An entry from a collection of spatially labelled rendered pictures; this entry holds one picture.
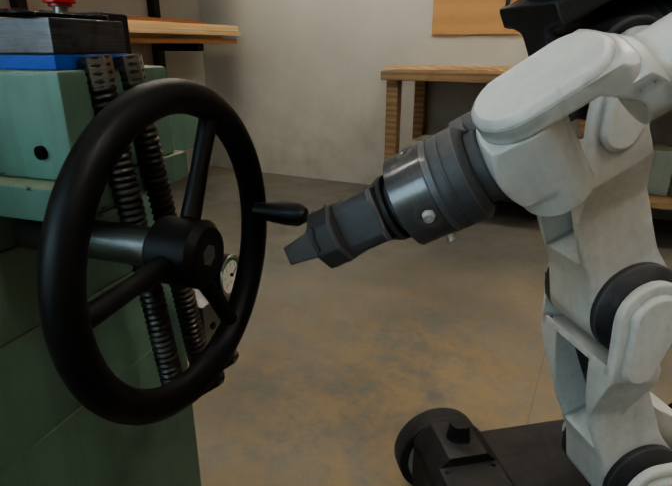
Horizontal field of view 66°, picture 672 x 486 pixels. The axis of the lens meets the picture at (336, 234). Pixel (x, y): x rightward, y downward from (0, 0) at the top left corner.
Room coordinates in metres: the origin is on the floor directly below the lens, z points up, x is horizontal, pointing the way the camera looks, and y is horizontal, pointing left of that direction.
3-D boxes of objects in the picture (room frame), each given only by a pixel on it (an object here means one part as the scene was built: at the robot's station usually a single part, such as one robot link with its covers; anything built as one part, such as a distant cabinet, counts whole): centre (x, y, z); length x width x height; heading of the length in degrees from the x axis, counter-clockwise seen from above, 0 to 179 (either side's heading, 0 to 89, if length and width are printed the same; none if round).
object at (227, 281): (0.71, 0.17, 0.65); 0.06 x 0.04 x 0.08; 161
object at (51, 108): (0.51, 0.26, 0.91); 0.15 x 0.14 x 0.09; 161
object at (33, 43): (0.51, 0.25, 0.99); 0.13 x 0.11 x 0.06; 161
